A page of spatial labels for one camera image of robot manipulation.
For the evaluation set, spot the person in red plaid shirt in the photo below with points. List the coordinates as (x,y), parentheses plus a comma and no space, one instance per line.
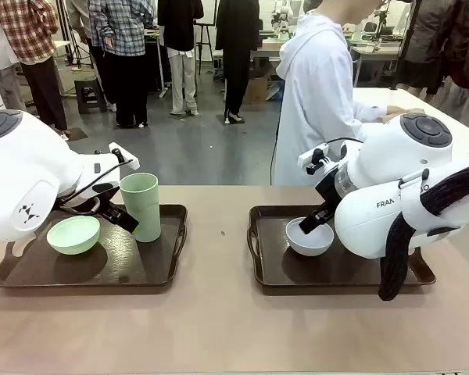
(31,31)

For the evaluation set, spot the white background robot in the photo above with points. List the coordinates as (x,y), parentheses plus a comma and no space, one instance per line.
(283,23)

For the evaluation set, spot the dark brown tray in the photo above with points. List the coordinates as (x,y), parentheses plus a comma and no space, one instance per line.
(101,265)
(336,273)

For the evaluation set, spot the background workbench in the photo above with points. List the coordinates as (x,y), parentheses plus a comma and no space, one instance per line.
(375,52)

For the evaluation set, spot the cardboard box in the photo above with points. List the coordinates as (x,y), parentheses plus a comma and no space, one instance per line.
(256,91)

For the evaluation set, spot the person in white coat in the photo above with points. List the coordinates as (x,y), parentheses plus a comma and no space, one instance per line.
(316,97)

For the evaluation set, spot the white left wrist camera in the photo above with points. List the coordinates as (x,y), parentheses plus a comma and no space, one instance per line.
(124,154)

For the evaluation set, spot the white side table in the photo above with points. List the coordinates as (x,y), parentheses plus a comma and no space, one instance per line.
(434,105)

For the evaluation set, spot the background table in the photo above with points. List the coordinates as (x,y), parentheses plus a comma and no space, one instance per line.
(266,45)

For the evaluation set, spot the white background desk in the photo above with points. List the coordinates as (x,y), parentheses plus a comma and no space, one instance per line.
(62,45)

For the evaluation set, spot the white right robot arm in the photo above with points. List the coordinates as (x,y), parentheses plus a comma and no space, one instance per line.
(375,218)

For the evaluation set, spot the black tripod stand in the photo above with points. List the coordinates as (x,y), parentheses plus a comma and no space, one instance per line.
(412,31)

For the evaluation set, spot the person in dark grey jacket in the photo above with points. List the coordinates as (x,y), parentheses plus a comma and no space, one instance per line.
(426,39)

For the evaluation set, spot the whiteboard on black easel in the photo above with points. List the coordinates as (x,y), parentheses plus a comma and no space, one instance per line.
(207,11)

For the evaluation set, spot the person's right hand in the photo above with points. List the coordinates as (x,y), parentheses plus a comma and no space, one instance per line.
(398,109)

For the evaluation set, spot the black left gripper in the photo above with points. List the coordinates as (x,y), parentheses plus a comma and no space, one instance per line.
(106,197)

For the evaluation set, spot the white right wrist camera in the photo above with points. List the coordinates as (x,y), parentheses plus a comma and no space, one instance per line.
(308,156)

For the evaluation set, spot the light green bowl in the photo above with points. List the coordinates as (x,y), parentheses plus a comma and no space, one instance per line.
(74,238)

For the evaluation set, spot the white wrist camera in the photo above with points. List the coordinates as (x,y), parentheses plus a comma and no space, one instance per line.
(308,156)
(124,154)

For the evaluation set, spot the person in long black dress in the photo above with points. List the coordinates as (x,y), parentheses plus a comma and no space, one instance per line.
(236,39)

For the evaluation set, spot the light grey bowl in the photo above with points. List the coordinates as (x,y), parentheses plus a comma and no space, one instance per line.
(310,244)

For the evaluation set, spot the grey floor mat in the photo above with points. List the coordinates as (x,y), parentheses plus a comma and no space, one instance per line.
(77,134)
(220,117)

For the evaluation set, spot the person in light trousers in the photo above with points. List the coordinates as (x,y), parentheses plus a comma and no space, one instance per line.
(6,82)

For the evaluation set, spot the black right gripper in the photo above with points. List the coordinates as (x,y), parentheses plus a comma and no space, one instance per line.
(328,193)

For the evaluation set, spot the black plastic stool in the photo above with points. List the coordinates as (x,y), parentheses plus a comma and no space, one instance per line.
(90,97)

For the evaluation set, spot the person in blue plaid shirt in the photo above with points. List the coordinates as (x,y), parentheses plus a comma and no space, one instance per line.
(121,27)

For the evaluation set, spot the tall light green cup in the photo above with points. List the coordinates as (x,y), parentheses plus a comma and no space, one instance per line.
(142,203)

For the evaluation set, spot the right forearm in white sleeve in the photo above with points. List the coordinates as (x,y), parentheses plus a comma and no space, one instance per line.
(371,113)

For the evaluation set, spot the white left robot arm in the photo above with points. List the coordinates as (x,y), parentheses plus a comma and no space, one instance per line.
(23,176)

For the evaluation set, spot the person in black jacket white trousers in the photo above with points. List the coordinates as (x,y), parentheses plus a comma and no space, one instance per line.
(180,23)

